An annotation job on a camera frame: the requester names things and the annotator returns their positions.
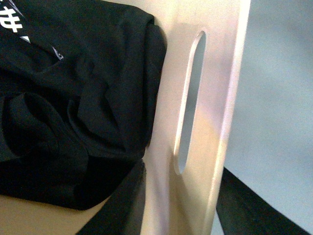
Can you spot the beige plastic laundry hamper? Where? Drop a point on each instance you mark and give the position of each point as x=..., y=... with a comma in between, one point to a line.
x=184, y=158

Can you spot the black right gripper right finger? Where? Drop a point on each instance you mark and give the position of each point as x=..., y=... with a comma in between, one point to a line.
x=243, y=212

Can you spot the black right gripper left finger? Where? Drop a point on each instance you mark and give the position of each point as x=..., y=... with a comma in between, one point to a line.
x=122, y=214

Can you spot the black printed garment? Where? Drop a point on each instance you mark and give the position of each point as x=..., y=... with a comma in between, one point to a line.
x=78, y=87

